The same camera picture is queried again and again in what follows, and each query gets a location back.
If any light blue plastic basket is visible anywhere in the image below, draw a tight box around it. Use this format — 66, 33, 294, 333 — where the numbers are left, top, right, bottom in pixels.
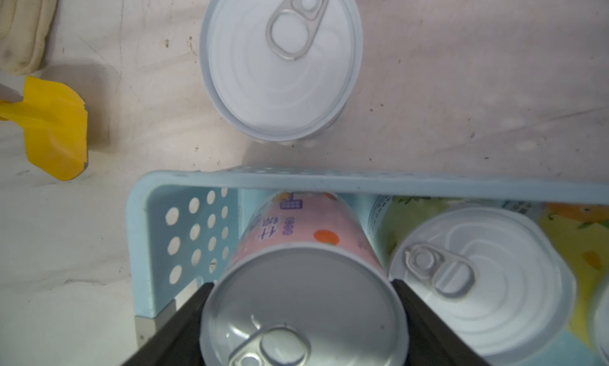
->
127, 167, 608, 365

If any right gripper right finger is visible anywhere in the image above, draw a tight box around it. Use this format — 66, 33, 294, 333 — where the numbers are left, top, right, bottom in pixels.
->
392, 280, 489, 366

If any yellow plastic scoop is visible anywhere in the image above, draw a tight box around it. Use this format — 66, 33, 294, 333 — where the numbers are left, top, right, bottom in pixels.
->
1, 77, 88, 181

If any yellow label can front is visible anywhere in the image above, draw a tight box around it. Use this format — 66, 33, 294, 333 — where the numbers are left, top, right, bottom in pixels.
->
539, 203, 608, 355

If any green label can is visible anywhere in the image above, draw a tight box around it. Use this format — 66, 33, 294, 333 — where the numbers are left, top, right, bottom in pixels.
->
368, 196, 577, 365

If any pink label can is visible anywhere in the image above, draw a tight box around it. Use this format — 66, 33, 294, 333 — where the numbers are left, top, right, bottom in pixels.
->
200, 0, 363, 142
200, 191, 409, 365

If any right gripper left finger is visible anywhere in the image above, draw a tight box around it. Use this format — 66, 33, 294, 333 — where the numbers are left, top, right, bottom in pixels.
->
124, 283, 214, 366

